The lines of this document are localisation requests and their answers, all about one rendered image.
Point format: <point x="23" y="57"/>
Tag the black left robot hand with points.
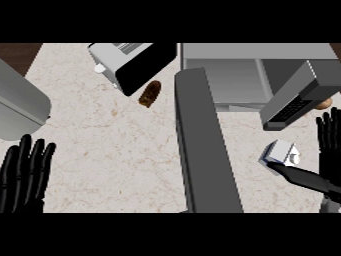
<point x="22" y="180"/>

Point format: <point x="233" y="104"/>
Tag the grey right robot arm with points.
<point x="329" y="206"/>

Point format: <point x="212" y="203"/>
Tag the white and blue milk carton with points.
<point x="280" y="151"/>

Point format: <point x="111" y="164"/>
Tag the dark grey microwave door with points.
<point x="204" y="143"/>

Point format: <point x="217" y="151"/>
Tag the grey microwave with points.
<point x="255" y="51"/>

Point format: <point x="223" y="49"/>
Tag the tan round object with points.
<point x="325" y="104"/>

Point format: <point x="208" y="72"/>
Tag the silver and black toaster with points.
<point x="143" y="66"/>

